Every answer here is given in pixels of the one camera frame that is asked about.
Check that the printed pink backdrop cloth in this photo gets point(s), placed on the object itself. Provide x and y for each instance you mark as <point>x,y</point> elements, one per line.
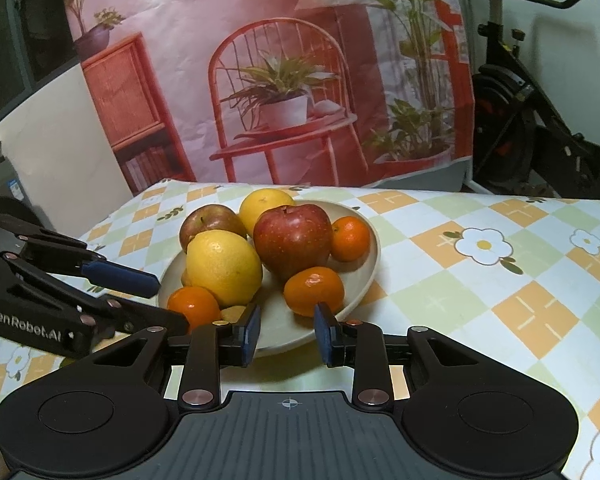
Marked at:
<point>180,35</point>

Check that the grey storage box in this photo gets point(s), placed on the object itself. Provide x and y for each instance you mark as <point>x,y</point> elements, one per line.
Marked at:
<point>450,177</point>

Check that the small green round fruit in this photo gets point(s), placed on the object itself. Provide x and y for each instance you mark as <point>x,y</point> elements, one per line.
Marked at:
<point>232,313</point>

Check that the black exercise bike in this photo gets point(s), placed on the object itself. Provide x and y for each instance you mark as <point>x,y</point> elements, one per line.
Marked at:
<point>500,110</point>

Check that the small orange mandarin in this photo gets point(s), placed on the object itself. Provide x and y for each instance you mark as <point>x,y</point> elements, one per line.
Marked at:
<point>312,290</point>
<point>195,307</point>
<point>351,239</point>

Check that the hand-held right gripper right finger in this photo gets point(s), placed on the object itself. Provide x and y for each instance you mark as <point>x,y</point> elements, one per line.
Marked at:
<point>322,334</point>

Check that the grey washing machine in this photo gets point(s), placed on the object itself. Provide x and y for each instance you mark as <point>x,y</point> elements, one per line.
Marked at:
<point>10,205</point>

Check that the large round yellow orange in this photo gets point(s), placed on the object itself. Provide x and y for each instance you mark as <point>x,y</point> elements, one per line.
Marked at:
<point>265,205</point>

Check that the yellow lemon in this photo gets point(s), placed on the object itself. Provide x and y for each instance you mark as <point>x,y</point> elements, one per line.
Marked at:
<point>222,270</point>

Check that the small dark red apple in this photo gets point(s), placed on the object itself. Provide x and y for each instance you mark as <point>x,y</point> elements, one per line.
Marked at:
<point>210,225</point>

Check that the beige round plate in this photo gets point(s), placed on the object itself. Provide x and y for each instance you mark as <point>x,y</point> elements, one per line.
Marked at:
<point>355,275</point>

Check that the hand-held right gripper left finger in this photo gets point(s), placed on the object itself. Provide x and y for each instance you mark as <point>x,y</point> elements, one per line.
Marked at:
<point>251,334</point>

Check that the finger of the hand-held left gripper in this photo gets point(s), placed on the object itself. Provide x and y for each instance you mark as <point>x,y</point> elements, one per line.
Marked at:
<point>125,280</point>
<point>140,315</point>

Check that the large red apple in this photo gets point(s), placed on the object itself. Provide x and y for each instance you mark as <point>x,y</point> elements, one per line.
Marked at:
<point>292,240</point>

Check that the dark window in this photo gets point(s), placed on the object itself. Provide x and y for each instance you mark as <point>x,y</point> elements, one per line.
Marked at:
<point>20,20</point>

